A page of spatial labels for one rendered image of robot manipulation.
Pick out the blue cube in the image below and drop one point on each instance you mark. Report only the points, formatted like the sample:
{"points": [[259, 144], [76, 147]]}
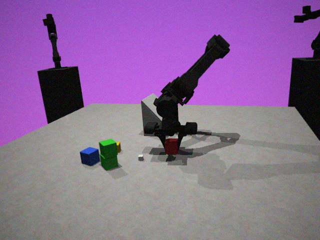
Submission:
{"points": [[90, 156]]}

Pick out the green block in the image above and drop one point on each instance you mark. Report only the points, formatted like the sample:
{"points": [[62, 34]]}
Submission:
{"points": [[109, 163], [108, 148]]}

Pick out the yellow block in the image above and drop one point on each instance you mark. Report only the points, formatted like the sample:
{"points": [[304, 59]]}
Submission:
{"points": [[118, 146]]}

